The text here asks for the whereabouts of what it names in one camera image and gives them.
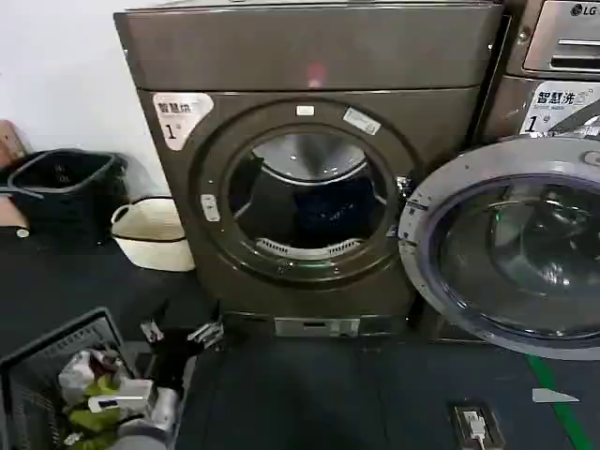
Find green cloth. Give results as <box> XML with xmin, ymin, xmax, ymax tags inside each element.
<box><xmin>62</xmin><ymin>373</ymin><xmax>124</xmax><ymax>447</ymax></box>

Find round glass dryer door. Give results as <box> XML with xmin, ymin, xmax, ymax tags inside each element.
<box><xmin>397</xmin><ymin>139</ymin><xmax>600</xmax><ymax>361</ymax></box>

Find black plastic bin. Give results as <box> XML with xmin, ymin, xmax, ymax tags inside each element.
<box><xmin>7</xmin><ymin>148</ymin><xmax>129</xmax><ymax>246</ymax></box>

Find white power plug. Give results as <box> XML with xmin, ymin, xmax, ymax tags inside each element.
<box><xmin>460</xmin><ymin>409</ymin><xmax>488</xmax><ymax>441</ymax></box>

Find grey front-load dryer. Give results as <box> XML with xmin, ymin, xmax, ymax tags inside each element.
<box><xmin>112</xmin><ymin>0</ymin><xmax>512</xmax><ymax>339</ymax></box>

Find green floor tape line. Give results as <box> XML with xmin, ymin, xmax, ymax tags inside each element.
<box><xmin>524</xmin><ymin>351</ymin><xmax>597</xmax><ymax>450</ymax></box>

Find grey dryer with coin panel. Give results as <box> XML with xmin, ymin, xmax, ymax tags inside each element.
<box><xmin>472</xmin><ymin>0</ymin><xmax>600</xmax><ymax>156</ymax></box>

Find brown cardboard box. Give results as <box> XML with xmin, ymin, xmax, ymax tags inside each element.
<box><xmin>0</xmin><ymin>119</ymin><xmax>32</xmax><ymax>166</ymax></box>

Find grey plastic laundry basket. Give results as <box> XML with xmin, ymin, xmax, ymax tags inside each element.
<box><xmin>0</xmin><ymin>307</ymin><xmax>191</xmax><ymax>450</ymax></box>

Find white folded cloth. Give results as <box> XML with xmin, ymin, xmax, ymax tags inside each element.
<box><xmin>87</xmin><ymin>378</ymin><xmax>157</xmax><ymax>414</ymax></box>

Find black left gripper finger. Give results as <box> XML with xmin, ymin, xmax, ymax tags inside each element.
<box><xmin>187</xmin><ymin>304</ymin><xmax>224</xmax><ymax>347</ymax></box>
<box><xmin>139</xmin><ymin>302</ymin><xmax>171</xmax><ymax>346</ymax></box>

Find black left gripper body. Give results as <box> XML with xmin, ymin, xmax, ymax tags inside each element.
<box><xmin>156</xmin><ymin>328</ymin><xmax>200</xmax><ymax>393</ymax></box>

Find silver floor tape piece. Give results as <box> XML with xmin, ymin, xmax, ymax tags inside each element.
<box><xmin>531</xmin><ymin>387</ymin><xmax>581</xmax><ymax>404</ymax></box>

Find dark blue clothes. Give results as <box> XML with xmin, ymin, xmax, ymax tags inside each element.
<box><xmin>292</xmin><ymin>180</ymin><xmax>382</xmax><ymax>246</ymax></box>

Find white patterned cloth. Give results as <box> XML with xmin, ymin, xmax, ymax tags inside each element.
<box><xmin>57</xmin><ymin>348</ymin><xmax>138</xmax><ymax>405</ymax></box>

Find metal floor socket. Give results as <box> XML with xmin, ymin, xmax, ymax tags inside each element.
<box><xmin>448</xmin><ymin>400</ymin><xmax>506</xmax><ymax>450</ymax></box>

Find white woven basket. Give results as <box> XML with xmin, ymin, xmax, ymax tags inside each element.
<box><xmin>110</xmin><ymin>196</ymin><xmax>196</xmax><ymax>273</ymax></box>

